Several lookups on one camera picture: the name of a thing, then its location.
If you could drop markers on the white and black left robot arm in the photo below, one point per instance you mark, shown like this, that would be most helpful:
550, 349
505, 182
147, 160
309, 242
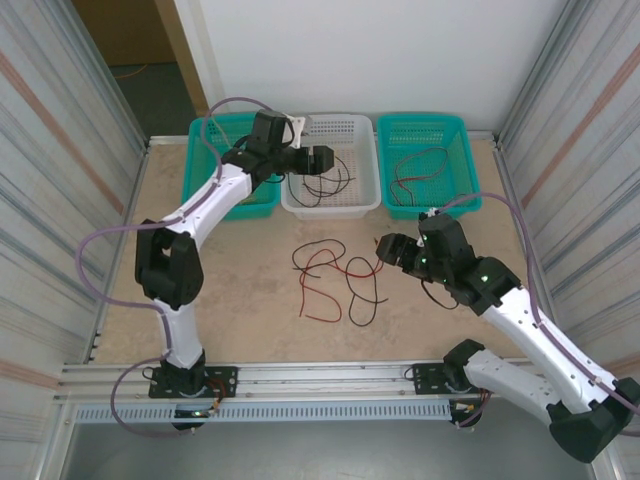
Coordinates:
210, 200

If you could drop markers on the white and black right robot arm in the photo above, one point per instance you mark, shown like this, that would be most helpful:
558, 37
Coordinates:
525, 320

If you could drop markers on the white plastic basket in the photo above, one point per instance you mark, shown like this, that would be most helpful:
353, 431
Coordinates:
340, 135

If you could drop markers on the teal plastic basket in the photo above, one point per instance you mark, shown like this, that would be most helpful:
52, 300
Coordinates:
430, 135
235, 130

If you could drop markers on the brown wooden door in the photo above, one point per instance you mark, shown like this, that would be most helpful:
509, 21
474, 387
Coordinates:
130, 30

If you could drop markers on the translucent corrugated side panel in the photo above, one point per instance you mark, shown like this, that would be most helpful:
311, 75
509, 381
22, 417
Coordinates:
590, 150
50, 175

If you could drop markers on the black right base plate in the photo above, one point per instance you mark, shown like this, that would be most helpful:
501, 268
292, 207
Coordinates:
425, 375

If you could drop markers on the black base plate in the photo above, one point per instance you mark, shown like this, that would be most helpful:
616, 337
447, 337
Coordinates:
425, 375
225, 375

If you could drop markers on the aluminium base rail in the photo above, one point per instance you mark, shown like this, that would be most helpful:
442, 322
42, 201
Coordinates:
325, 380

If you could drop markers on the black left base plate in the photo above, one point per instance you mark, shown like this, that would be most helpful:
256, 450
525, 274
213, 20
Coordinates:
225, 375

